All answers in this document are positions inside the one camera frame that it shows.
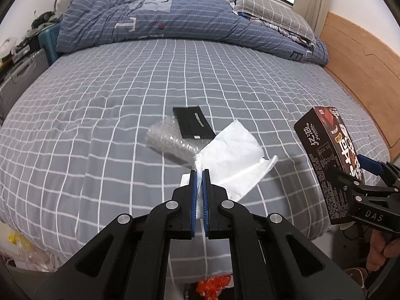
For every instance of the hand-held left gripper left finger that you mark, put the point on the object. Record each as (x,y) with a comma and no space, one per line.
(193,200)

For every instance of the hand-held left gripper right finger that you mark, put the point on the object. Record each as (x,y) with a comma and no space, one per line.
(206,200)

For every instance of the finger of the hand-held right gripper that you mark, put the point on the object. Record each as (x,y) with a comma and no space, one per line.
(375,191)
(370,164)

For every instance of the dark brown snack box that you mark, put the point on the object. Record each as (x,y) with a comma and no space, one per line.
(325,162)

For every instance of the white tissue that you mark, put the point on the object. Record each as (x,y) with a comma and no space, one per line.
(237,159)

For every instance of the clear bubble wrap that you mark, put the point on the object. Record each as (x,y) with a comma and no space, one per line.
(165,140)

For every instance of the black packet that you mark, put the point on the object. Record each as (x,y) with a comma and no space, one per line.
(193,122)

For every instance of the red plastic bag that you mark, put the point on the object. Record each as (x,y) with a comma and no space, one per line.
(212,287)

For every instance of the person's right hand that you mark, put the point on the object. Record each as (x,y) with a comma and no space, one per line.
(379,253)

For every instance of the wooden headboard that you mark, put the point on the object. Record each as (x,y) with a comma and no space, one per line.
(368,68)

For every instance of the grey checked bed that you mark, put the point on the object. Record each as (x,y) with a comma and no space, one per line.
(93,115)

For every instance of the crumpled clear plastic bag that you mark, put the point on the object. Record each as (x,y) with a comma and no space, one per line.
(31,253)

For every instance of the beige curtain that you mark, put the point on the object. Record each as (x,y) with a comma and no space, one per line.
(312,3)

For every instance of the grey checked pillow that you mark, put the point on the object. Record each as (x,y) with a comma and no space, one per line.
(275,12)

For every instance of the blue striped quilt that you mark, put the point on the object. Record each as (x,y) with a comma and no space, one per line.
(187,18)

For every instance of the grey suitcase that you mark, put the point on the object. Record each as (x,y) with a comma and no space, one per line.
(22,81)

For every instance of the blue plastic stool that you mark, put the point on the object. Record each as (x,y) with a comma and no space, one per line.
(50,43)

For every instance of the dark clothing pile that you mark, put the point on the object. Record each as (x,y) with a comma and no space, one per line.
(47,20)

